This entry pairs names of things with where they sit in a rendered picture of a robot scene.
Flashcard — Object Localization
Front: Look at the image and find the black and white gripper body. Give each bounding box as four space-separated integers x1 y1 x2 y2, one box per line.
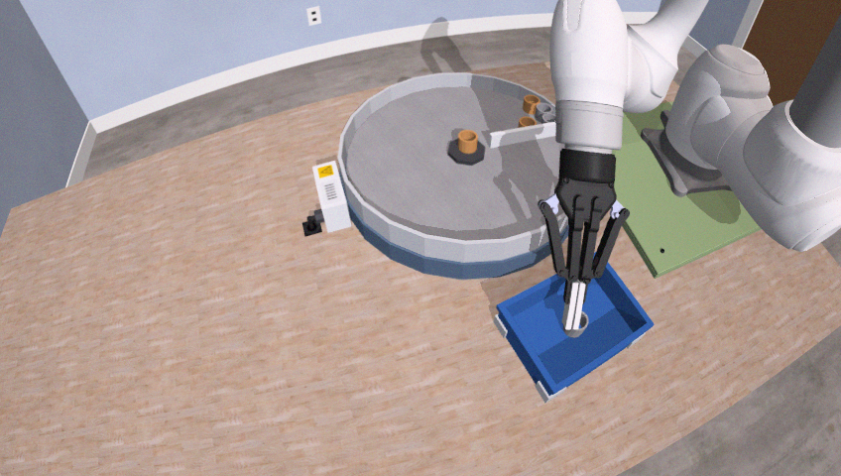
554 149 617 223

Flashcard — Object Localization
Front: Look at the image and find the blue crate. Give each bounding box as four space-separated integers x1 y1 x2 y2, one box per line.
493 263 654 403

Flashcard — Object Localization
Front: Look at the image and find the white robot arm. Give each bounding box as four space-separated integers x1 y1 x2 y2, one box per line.
549 0 841 252

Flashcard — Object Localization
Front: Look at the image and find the bronze bushing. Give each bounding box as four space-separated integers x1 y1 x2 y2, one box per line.
518 117 537 128
523 95 541 114
458 130 478 154

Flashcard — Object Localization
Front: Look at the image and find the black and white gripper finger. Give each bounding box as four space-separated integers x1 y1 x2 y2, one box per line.
571 197 630 329
538 193 585 329

